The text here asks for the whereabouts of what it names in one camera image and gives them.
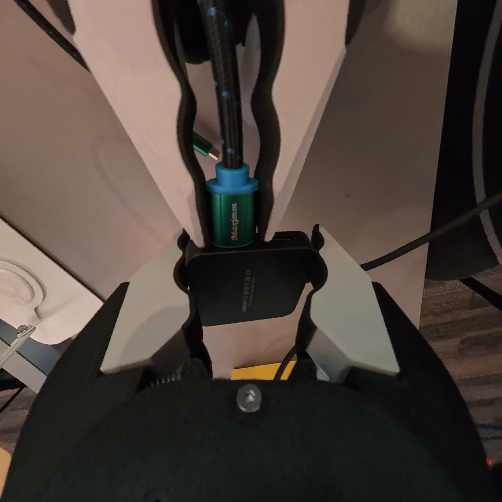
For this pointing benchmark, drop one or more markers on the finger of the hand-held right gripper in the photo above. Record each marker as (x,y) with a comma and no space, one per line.
(129,59)
(310,78)

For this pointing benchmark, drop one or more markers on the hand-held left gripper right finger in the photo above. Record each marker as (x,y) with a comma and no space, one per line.
(345,313)

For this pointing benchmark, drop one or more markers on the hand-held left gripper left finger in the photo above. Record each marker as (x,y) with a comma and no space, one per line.
(153,313)

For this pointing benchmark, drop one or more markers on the black square adapter hub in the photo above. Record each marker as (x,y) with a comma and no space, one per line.
(251,290)

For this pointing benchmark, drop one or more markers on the white plastic fixture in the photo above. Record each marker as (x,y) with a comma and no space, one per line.
(59,274)

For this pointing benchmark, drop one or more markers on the yellow flat object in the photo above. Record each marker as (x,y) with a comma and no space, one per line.
(255,371)

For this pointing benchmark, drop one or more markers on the grey metal bar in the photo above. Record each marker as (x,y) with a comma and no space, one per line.
(33,366)

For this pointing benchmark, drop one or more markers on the metal bracket with screw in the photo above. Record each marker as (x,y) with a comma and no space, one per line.
(19,333)

